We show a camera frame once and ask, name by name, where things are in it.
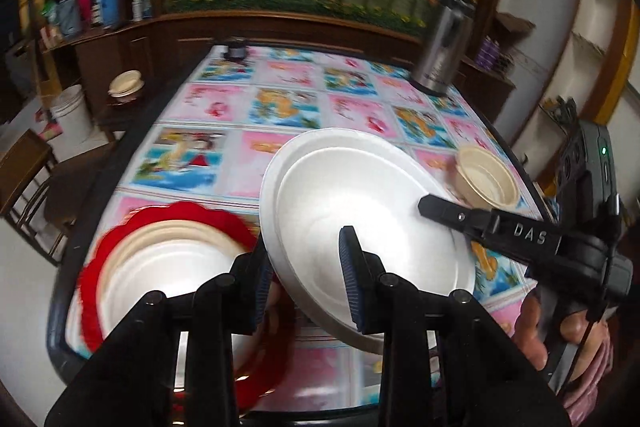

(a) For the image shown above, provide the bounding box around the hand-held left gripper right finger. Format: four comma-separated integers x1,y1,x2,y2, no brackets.
338,226,571,427

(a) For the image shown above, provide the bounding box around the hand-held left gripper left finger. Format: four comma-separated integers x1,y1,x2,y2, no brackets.
45,239,276,427

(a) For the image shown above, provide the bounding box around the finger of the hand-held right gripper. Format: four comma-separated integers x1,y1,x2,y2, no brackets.
418,193,566,265

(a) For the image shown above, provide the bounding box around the white plate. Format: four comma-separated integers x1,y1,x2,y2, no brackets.
259,129,477,354

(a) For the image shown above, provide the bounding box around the cream plate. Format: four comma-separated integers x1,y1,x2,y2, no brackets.
100,234,261,358

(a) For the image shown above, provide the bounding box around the large cream ribbed bowl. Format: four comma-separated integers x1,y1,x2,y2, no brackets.
102,219,261,308

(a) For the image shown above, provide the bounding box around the person's right forearm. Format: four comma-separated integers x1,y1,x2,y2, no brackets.
562,332,617,415

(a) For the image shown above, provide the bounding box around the person's right hand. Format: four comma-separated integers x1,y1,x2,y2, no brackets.
514,289,608,380

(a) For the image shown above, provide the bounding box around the small cream bowl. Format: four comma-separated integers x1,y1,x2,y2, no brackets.
452,144,521,208

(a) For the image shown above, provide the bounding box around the purple box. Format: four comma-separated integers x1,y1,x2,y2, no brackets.
475,36,498,70

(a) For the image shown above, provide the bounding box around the steel thermos flask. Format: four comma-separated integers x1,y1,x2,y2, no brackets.
411,0,476,96

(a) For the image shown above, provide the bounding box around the small black jar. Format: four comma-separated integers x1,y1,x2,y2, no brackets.
222,36,249,60

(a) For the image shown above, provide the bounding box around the cream lidded bowl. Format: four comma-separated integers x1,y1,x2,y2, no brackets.
108,70,146,100

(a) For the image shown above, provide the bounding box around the white plastic bucket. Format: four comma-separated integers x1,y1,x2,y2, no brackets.
49,84,95,148

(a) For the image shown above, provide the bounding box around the dark wooden cabinet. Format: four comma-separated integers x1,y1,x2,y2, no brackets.
0,0,516,142

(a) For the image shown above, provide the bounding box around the wooden chair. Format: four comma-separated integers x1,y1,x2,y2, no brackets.
0,129,76,268

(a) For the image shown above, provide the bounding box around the blue bag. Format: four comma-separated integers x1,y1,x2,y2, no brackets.
56,0,83,38

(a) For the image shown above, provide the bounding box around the wooden wall shelf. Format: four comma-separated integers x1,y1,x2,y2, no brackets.
495,0,640,188

